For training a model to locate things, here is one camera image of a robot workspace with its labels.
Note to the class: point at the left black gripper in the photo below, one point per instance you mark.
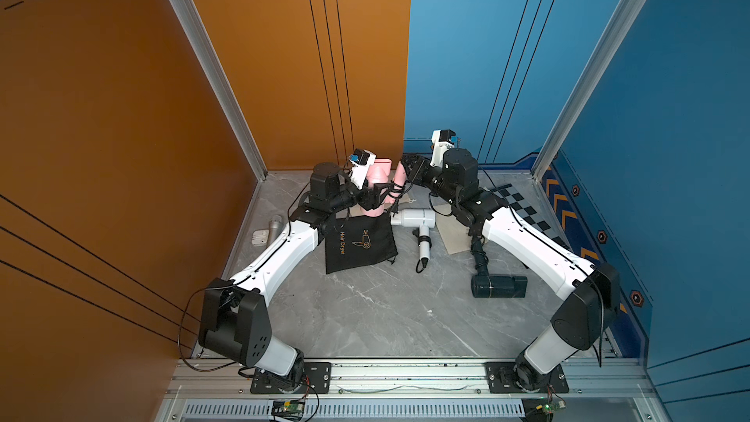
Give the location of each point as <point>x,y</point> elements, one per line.
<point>371,200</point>

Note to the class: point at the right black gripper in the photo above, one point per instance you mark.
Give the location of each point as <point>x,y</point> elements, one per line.
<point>419,170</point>

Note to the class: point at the pink hair dryer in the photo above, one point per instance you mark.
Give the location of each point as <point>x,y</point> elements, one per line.
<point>381,172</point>

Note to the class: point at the black drawstring dryer bag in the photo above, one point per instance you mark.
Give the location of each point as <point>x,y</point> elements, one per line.
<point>359,242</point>

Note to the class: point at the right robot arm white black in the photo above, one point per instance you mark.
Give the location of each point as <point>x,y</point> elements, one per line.
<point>590,293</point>

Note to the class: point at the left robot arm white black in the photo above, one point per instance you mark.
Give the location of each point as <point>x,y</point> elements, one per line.
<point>345,212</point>

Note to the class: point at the white hair dryer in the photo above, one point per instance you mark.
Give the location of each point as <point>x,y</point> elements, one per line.
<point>421,221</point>

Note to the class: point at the silver grey hair tool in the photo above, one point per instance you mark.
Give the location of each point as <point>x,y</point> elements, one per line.
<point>276,225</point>

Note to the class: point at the dark green hair dryer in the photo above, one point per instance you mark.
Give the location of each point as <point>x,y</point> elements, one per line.
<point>486,285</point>

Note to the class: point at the beige cloth bag right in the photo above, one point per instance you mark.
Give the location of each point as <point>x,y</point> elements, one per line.
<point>455,236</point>

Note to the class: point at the black white checkerboard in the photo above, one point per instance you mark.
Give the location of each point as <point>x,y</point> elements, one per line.
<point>525,210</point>

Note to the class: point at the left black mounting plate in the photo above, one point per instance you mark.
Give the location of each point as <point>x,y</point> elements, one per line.
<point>313,377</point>

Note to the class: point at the black mounting plate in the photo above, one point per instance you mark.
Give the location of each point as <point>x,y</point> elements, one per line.
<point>508,377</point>
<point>313,377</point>

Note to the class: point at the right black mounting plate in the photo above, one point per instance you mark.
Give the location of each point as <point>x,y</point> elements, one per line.
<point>508,377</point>

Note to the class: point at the left green circuit board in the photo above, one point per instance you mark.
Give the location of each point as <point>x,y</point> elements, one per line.
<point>291,410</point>

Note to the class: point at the green circuit board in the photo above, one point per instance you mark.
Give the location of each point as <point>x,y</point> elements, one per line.
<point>541,411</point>
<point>291,410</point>

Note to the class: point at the right green circuit board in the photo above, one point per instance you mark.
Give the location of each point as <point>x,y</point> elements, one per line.
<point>541,411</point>

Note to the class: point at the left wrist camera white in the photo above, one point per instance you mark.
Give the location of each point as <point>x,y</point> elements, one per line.
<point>361,160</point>

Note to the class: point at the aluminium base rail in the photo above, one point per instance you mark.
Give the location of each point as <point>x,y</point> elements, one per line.
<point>410,389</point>

